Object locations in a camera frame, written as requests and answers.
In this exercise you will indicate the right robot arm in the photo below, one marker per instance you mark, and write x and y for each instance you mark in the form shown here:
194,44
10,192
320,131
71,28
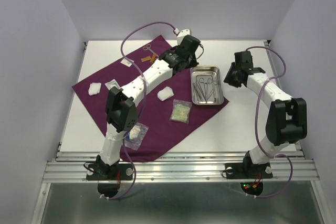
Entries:
287,117

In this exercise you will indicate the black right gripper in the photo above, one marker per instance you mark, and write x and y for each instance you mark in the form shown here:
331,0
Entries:
228,78

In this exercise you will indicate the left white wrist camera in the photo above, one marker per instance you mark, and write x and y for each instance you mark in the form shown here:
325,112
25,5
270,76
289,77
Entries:
180,34

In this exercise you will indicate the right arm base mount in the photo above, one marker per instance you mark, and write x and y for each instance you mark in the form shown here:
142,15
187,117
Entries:
250,175

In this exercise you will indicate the small white label packet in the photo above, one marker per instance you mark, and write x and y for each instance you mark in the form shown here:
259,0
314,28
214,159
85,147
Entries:
126,62

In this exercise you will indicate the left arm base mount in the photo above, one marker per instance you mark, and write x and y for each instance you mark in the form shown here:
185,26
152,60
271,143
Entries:
113,181

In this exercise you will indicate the steel hemostat forceps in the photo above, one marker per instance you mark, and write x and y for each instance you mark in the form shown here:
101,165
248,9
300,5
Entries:
204,83

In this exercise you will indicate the steel tweezers pair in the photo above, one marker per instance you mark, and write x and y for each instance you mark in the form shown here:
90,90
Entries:
196,91

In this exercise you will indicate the white folded gauze pad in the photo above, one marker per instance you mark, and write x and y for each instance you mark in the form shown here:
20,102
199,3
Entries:
165,93

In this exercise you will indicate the purple cloth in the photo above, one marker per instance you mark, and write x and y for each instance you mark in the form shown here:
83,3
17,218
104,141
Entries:
162,134

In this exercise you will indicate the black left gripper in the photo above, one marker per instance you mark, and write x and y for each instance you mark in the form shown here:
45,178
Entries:
192,63

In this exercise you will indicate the small steel scissors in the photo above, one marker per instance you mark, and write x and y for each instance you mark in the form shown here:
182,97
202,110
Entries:
148,48

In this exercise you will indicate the white sterile pouch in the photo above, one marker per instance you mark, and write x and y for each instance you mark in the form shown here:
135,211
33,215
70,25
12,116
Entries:
113,83

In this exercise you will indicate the steel instrument tray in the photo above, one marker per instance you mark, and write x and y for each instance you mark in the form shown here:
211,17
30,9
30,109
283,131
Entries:
207,71

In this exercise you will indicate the aluminium front rail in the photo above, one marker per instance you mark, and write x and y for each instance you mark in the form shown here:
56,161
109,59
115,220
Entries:
181,167

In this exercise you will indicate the long steel forceps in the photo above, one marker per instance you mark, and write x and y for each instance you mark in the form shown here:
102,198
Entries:
215,83

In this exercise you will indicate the blue-white gauze packet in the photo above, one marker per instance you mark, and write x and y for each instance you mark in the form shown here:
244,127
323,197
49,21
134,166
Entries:
134,138

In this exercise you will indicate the steel scalpel handle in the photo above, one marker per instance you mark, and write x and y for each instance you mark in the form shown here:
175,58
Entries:
199,89

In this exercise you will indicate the green-white sealed packet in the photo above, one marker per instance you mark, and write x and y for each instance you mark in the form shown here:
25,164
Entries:
181,111

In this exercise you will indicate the white gauze square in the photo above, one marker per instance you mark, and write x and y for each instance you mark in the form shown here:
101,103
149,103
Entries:
94,88

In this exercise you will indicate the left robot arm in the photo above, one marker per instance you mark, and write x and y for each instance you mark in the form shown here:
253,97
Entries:
122,103

